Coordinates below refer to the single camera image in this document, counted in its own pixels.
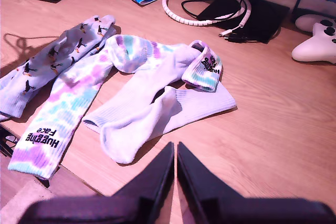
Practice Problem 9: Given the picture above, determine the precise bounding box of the black camera stand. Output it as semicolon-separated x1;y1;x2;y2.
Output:
0;125;21;158

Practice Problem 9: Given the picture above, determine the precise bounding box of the monitor with bright white screen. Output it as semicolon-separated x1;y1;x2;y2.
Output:
227;0;336;44

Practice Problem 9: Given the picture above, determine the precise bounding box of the tie-dye Hugging Face sock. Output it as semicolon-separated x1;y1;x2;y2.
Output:
104;34;224;93
7;39;118;180

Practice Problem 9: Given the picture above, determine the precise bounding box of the thin black slab device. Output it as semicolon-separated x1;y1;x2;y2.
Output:
196;0;244;23

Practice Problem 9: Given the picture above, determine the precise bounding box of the blue bird print sock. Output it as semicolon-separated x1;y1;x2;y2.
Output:
0;15;118;119

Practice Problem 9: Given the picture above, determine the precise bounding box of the white game controller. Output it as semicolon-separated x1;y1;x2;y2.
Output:
291;22;336;65

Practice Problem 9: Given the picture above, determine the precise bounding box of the white oval device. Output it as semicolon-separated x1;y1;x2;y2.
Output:
295;14;336;33

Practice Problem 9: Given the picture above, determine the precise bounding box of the black cable plug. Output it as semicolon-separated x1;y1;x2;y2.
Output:
227;33;249;43

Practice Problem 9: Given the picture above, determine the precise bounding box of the white cable with plug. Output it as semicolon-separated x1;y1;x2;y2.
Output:
219;23;246;37

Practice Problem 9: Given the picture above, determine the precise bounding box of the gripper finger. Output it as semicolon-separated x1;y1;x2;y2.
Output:
177;142;246;224
111;142;175;224

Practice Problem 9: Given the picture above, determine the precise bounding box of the white spiral cable wrap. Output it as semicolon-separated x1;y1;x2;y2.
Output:
162;0;253;28

